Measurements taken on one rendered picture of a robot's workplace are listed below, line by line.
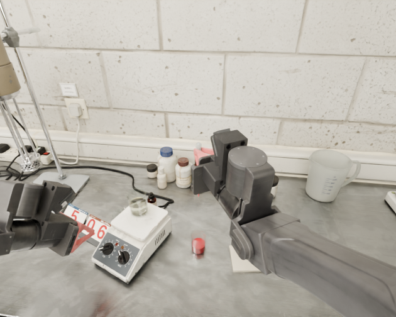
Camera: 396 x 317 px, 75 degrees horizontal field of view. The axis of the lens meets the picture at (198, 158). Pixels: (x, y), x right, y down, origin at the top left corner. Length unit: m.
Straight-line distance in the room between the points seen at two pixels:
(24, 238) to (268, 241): 0.43
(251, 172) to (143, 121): 0.77
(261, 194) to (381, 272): 0.17
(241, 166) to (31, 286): 0.64
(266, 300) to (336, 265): 0.45
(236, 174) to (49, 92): 0.97
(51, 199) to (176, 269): 0.36
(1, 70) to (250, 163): 0.68
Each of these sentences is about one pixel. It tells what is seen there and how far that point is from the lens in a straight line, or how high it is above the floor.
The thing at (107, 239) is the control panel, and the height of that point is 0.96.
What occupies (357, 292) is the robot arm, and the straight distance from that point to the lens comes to 0.27.
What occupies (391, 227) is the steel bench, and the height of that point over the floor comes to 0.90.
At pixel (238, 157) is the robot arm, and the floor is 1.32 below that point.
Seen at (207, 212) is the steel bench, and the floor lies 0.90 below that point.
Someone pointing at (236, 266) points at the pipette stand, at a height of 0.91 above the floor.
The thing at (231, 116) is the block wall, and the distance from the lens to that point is 1.00.
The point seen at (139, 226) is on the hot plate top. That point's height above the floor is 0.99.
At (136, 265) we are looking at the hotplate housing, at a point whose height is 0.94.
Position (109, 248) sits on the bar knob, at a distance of 0.74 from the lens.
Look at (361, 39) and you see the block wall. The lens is 0.99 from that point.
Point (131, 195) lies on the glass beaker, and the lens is 0.76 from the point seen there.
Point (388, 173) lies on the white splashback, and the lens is 1.20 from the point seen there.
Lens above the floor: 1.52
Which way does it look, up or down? 33 degrees down
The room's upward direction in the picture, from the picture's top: straight up
